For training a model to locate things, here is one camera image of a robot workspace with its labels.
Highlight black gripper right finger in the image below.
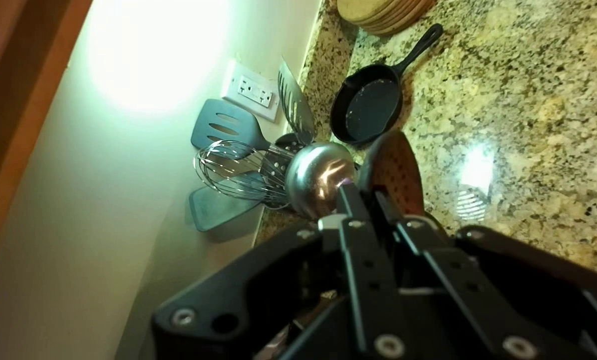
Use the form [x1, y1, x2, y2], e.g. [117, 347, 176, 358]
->
[372, 184, 597, 360]

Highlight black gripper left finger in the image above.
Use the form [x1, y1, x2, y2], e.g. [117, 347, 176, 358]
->
[151, 184, 414, 360]

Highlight grey solid spatula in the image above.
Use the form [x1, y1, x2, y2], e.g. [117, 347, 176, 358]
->
[188, 184, 264, 237]

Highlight steel ladle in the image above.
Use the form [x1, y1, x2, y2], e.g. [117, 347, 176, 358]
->
[284, 140, 360, 223]

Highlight grey slotted turner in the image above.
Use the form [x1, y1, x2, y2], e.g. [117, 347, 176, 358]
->
[190, 96, 272, 153]

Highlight dark slotted spatula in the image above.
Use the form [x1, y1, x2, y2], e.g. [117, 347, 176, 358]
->
[276, 62, 318, 147]

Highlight black cast iron skillet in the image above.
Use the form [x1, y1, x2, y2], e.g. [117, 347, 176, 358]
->
[328, 22, 448, 151]

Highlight stack of round wooden trivets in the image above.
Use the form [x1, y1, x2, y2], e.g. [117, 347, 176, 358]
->
[334, 0, 442, 38]

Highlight wooden upper cabinet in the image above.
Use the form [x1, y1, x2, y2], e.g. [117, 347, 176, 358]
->
[0, 0, 95, 273]

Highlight steel wire whisk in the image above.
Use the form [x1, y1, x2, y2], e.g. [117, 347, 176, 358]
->
[192, 142, 294, 206]

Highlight white wall outlet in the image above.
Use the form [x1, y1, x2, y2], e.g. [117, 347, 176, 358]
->
[220, 58, 280, 125]

